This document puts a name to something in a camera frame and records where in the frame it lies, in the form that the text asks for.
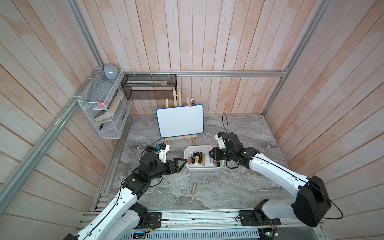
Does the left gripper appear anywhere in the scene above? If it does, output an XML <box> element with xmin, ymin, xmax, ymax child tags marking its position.
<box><xmin>148</xmin><ymin>157</ymin><xmax>188</xmax><ymax>180</ymax></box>

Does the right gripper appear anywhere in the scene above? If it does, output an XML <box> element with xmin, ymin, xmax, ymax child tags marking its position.
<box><xmin>208</xmin><ymin>146</ymin><xmax>236</xmax><ymax>162</ymax></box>

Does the beige lipstick tube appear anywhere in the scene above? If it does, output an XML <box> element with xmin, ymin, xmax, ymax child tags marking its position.
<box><xmin>202</xmin><ymin>153</ymin><xmax>206</xmax><ymax>166</ymax></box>

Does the black lipstick gold band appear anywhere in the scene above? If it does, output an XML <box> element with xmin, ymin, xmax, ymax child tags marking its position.
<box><xmin>199</xmin><ymin>152</ymin><xmax>203</xmax><ymax>164</ymax></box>

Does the white storage box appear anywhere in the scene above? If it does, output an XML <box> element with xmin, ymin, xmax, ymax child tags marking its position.
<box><xmin>184</xmin><ymin>145</ymin><xmax>225</xmax><ymax>172</ymax></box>

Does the gold black square lipstick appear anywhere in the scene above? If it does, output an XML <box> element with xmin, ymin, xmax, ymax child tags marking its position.
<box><xmin>195</xmin><ymin>152</ymin><xmax>200</xmax><ymax>164</ymax></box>

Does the black lipstick tube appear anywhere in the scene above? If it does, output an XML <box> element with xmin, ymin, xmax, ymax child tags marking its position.
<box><xmin>192</xmin><ymin>152</ymin><xmax>196</xmax><ymax>164</ymax></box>

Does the gold lipstick tube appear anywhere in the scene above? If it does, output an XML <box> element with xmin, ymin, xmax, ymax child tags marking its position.
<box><xmin>191</xmin><ymin>182</ymin><xmax>197</xmax><ymax>195</ymax></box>

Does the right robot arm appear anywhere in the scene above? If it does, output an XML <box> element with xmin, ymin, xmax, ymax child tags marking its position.
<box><xmin>209</xmin><ymin>132</ymin><xmax>334</xmax><ymax>227</ymax></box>

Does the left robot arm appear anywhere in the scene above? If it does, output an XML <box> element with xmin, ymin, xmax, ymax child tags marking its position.
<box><xmin>64</xmin><ymin>152</ymin><xmax>188</xmax><ymax>240</ymax></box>

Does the blue framed whiteboard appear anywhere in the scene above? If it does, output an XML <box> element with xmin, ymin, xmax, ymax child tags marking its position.
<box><xmin>155</xmin><ymin>104</ymin><xmax>205</xmax><ymax>139</ymax></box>

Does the metal binder clip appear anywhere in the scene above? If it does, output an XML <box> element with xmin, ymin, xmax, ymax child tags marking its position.
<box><xmin>189</xmin><ymin>99</ymin><xmax>198</xmax><ymax>107</ymax></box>

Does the black mesh basket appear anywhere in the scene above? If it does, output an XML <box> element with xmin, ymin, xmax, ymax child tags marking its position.
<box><xmin>121</xmin><ymin>74</ymin><xmax>179</xmax><ymax>101</ymax></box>

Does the pink item on shelf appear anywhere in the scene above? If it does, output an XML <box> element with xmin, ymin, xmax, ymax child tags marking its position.
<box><xmin>97</xmin><ymin>102</ymin><xmax>105</xmax><ymax>108</ymax></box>

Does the grey round speaker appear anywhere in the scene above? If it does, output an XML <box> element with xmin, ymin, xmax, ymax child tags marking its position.
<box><xmin>103</xmin><ymin>64</ymin><xmax>119</xmax><ymax>81</ymax></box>

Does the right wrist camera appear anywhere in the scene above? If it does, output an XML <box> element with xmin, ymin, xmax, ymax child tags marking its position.
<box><xmin>215</xmin><ymin>132</ymin><xmax>227</xmax><ymax>149</ymax></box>

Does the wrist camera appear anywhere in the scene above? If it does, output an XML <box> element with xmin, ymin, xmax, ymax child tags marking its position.
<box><xmin>215</xmin><ymin>132</ymin><xmax>227</xmax><ymax>149</ymax></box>
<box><xmin>154</xmin><ymin>144</ymin><xmax>170</xmax><ymax>164</ymax></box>

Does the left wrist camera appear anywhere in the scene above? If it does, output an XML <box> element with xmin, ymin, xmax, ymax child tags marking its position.
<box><xmin>154</xmin><ymin>144</ymin><xmax>170</xmax><ymax>164</ymax></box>

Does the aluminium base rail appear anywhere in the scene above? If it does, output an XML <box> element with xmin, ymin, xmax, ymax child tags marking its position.
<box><xmin>117</xmin><ymin>209</ymin><xmax>330</xmax><ymax>240</ymax></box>

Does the white wire shelf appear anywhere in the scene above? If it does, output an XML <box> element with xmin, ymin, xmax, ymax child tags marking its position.
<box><xmin>78</xmin><ymin>68</ymin><xmax>132</xmax><ymax>140</ymax></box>

